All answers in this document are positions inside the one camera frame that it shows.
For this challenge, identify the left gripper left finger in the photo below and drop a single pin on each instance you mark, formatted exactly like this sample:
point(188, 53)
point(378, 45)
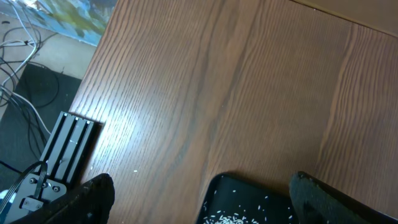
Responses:
point(91, 202)

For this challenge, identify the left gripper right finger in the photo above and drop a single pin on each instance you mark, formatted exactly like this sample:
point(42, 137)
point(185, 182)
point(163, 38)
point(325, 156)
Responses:
point(316, 202)

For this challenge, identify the white rice pile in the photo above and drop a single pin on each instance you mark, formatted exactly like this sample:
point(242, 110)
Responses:
point(244, 207)

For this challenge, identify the black tray bin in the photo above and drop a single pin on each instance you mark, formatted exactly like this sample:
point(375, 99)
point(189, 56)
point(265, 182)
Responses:
point(226, 181)

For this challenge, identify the dark floor mat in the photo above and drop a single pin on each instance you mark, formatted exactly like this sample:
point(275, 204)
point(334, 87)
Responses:
point(40, 96)

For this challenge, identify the colourful painted sheet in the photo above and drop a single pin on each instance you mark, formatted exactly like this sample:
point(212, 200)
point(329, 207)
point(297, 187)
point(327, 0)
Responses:
point(83, 20)

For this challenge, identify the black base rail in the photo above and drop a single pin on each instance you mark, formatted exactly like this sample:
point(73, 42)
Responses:
point(64, 155)

